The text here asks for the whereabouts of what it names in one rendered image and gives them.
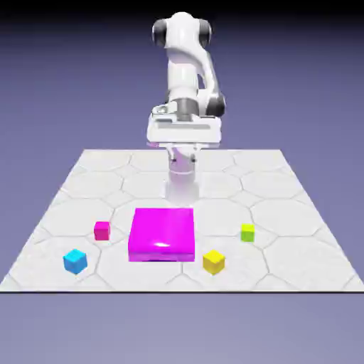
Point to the large magenta box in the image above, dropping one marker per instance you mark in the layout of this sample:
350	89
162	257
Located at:
162	233

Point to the small green cube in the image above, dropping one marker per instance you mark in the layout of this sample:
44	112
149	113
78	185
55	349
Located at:
247	233

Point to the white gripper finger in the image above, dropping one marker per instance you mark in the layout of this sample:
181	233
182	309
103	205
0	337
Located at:
173	155
194	155

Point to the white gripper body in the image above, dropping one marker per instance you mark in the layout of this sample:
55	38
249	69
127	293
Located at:
183	133

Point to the small pink cube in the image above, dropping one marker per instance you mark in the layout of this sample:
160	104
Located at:
101	231

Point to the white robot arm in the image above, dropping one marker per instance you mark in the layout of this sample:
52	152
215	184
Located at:
182	71

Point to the small blue cube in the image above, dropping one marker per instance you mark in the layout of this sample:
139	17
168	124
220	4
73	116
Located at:
75	261

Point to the small yellow cube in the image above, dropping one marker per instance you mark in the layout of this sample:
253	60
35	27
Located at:
213	262

